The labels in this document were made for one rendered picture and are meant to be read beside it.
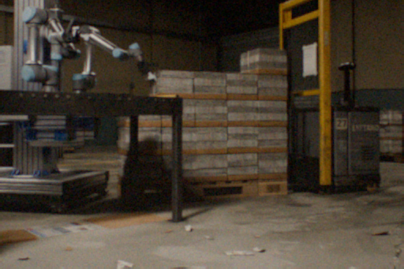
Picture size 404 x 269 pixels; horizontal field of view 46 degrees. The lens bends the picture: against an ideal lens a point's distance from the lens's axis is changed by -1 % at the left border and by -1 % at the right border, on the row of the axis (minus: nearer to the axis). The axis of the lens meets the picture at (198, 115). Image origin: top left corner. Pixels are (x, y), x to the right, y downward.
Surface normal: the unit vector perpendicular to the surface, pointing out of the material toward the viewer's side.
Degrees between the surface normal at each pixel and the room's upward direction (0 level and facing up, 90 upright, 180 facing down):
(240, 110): 90
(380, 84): 90
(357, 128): 90
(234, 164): 90
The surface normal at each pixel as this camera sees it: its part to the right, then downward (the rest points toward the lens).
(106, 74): 0.66, -0.01
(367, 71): -0.75, -0.01
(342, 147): 0.35, -0.01
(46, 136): -0.20, -0.02
